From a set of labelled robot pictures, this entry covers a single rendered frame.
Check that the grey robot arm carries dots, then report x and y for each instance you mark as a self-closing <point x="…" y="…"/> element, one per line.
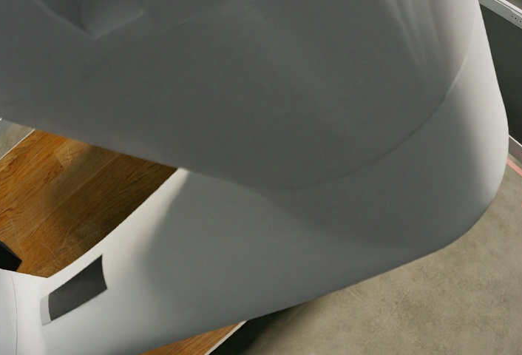
<point x="374" y="131"/>

